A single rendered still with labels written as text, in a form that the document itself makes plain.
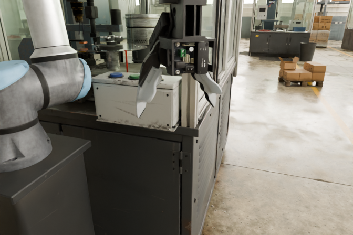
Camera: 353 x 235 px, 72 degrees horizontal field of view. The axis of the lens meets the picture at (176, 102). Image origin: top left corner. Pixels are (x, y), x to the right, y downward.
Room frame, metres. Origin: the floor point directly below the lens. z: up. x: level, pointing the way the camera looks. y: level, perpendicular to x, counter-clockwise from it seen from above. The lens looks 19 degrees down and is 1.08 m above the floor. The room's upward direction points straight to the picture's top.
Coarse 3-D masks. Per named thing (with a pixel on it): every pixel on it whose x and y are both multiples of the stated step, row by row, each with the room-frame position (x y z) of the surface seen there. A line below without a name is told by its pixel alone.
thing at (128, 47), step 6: (78, 48) 1.10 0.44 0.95; (84, 48) 1.10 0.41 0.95; (90, 48) 1.10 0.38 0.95; (96, 48) 1.10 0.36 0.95; (102, 48) 1.10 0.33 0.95; (108, 48) 1.10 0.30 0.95; (114, 48) 1.10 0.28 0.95; (120, 48) 1.10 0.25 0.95; (126, 48) 1.10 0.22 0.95; (132, 48) 1.10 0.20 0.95; (138, 48) 1.10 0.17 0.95; (144, 48) 1.12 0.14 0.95
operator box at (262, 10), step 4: (256, 8) 7.40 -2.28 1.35; (260, 8) 7.31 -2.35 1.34; (264, 8) 7.28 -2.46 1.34; (260, 12) 7.31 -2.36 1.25; (264, 12) 7.28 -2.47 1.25; (256, 16) 7.39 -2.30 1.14; (260, 16) 7.31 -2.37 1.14; (264, 16) 7.28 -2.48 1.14; (260, 24) 7.36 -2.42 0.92; (256, 28) 7.42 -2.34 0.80
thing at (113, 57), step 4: (108, 52) 1.13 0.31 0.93; (112, 52) 1.13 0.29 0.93; (116, 52) 1.14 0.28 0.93; (108, 56) 1.13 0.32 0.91; (112, 56) 1.13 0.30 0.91; (116, 56) 1.14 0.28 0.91; (108, 60) 1.14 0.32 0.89; (112, 60) 1.13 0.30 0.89; (116, 60) 1.14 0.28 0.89; (108, 64) 1.14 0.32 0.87; (112, 64) 1.13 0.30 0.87; (116, 64) 1.14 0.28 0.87; (108, 68) 1.14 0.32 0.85; (112, 68) 1.13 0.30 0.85; (116, 68) 1.14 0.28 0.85
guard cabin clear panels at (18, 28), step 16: (0, 0) 1.94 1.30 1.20; (16, 0) 2.07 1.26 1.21; (112, 0) 2.37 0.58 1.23; (128, 0) 2.32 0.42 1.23; (208, 0) 0.93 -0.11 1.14; (224, 0) 1.34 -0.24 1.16; (16, 16) 2.04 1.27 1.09; (208, 16) 0.95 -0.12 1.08; (224, 16) 1.37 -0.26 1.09; (16, 32) 2.01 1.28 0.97; (112, 32) 2.38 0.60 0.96; (208, 32) 0.96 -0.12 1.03; (16, 48) 1.99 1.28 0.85
